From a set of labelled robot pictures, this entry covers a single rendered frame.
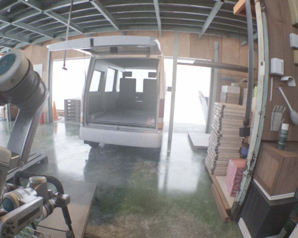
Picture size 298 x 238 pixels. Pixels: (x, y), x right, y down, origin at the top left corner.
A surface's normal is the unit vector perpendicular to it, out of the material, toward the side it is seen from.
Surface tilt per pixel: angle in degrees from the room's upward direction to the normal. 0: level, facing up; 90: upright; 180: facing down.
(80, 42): 106
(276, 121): 90
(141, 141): 90
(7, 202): 65
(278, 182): 90
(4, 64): 55
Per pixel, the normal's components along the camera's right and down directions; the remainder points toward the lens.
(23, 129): 0.07, -0.40
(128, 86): -0.12, 0.23
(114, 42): -0.12, 0.44
